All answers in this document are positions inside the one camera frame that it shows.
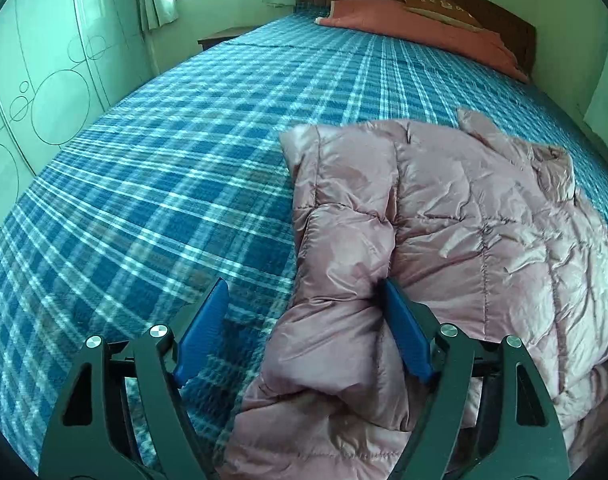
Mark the pink puffer jacket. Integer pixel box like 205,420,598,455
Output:
216,107,608,480

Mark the blue plaid bed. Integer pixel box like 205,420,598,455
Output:
0,2,608,476

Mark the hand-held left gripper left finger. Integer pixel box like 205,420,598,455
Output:
38,278,230,480

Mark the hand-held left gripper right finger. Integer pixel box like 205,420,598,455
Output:
382,278,571,480

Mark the white wardrobe with circle pattern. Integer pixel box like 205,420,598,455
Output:
0,0,157,233

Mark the wooden nightstand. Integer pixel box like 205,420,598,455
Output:
197,26,257,51

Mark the orange patterned pillow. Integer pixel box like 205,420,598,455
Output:
403,0,485,31

